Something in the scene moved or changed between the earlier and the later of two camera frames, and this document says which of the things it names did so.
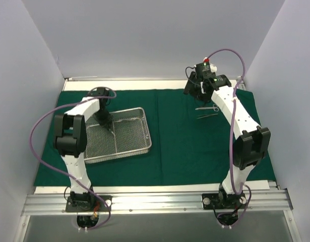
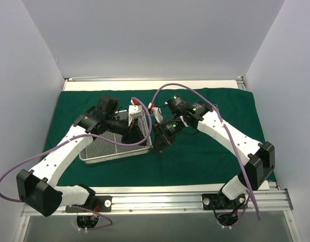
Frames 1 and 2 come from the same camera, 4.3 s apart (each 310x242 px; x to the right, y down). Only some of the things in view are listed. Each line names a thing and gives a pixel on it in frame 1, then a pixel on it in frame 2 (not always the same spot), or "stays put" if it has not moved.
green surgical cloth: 191,143 stays put
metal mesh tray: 130,135 stays put
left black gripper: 105,121 → 131,128
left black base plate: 88,203 stays put
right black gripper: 192,84 → 161,134
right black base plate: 218,201 stays put
